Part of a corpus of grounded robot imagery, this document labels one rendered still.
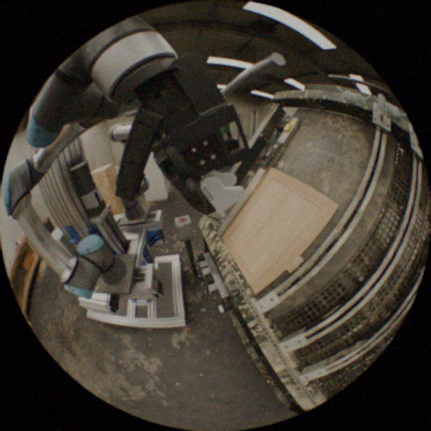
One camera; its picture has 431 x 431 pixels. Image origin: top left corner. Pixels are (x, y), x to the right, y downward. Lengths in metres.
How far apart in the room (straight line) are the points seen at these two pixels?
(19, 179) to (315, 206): 1.05
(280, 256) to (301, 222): 0.18
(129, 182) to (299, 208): 0.61
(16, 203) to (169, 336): 1.57
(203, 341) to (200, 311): 0.34
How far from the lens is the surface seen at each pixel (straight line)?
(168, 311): 1.43
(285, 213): 0.64
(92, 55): 0.16
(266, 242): 0.66
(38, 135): 0.22
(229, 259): 0.77
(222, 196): 0.16
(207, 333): 1.55
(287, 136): 0.86
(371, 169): 0.63
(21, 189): 0.52
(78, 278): 0.53
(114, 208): 2.56
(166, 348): 1.64
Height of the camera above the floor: 1.55
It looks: 38 degrees down
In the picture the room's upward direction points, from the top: straight up
